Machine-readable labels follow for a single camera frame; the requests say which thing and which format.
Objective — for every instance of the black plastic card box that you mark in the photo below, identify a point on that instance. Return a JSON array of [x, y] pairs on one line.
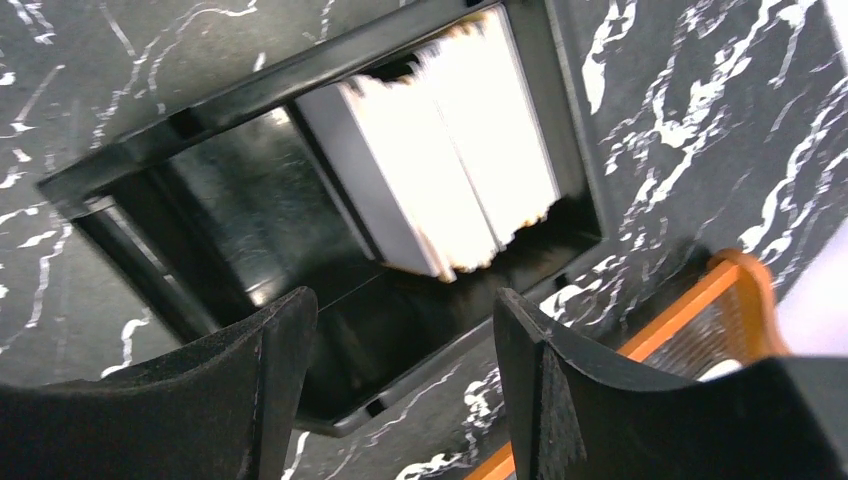
[[216, 210]]

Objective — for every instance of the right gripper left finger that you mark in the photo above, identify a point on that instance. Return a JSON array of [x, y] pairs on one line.
[[220, 407]]

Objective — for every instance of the orange wooden tiered rack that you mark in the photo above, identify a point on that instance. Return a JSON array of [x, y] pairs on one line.
[[726, 321]]

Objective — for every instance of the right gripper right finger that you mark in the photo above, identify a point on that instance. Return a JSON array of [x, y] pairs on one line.
[[579, 410]]

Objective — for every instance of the stack of cards in box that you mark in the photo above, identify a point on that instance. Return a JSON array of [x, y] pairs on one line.
[[445, 161]]

